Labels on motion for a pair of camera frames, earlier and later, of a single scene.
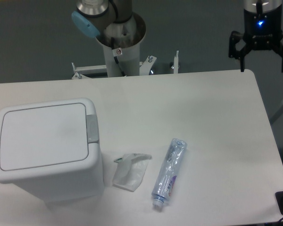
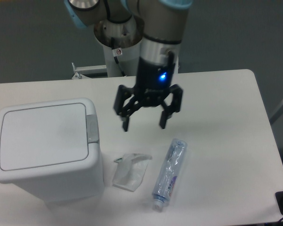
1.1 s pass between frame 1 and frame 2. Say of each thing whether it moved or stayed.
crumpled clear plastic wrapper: stayed
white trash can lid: stayed
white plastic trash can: stayed
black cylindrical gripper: moved
